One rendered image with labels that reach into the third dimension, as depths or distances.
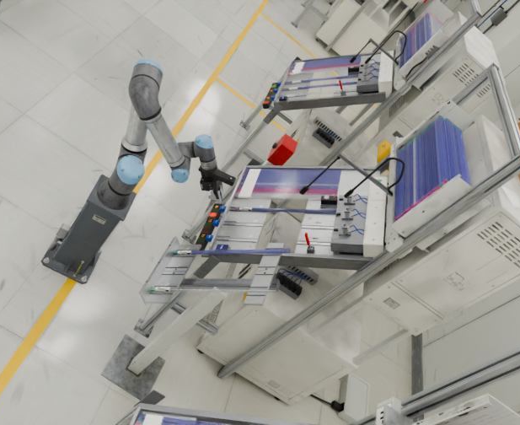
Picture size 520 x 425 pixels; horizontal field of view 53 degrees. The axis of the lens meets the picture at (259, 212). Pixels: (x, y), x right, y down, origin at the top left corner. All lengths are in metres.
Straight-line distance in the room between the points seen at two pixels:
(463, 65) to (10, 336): 2.75
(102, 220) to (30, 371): 0.73
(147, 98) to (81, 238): 0.87
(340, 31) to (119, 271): 4.55
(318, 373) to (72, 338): 1.22
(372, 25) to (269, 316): 4.71
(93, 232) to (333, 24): 4.73
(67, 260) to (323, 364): 1.39
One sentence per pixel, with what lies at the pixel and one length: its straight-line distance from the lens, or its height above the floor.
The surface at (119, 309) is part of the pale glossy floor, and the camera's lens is 2.85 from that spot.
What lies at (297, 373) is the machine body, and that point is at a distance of 2.84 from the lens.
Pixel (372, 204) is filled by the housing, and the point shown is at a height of 1.24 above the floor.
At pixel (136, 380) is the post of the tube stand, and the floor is 0.01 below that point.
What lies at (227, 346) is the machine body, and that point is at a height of 0.22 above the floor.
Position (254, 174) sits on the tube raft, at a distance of 2.74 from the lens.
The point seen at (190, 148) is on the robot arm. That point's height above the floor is 0.91.
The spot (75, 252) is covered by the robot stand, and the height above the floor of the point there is 0.16.
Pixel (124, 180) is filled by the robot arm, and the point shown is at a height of 0.73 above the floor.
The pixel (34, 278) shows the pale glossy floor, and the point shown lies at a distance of 2.78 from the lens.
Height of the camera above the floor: 2.34
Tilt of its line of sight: 38 degrees down
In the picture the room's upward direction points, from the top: 45 degrees clockwise
